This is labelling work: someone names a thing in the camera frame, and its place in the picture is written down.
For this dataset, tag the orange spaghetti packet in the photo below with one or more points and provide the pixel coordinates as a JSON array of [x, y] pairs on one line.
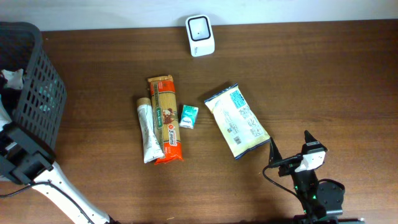
[[165, 115]]

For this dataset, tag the white barcode scanner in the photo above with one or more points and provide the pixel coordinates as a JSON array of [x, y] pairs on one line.
[[200, 35]]

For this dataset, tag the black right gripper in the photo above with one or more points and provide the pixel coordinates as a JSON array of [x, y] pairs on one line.
[[288, 167]]

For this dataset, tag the yellow white snack bag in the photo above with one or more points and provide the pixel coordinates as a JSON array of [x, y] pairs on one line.
[[238, 124]]

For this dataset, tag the small green tissue pack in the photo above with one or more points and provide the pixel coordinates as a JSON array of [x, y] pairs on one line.
[[188, 116]]

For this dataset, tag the white tube with tan cap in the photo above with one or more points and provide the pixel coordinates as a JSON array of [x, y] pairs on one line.
[[151, 147]]

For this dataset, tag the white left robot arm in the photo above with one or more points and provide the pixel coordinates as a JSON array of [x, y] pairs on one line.
[[55, 186]]

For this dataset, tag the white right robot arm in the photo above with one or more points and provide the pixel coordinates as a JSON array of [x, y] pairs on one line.
[[321, 199]]

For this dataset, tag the dark grey plastic basket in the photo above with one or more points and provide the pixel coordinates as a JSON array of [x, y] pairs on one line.
[[42, 100]]

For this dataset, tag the green plastic pouch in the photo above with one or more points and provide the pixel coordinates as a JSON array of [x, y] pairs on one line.
[[14, 80]]

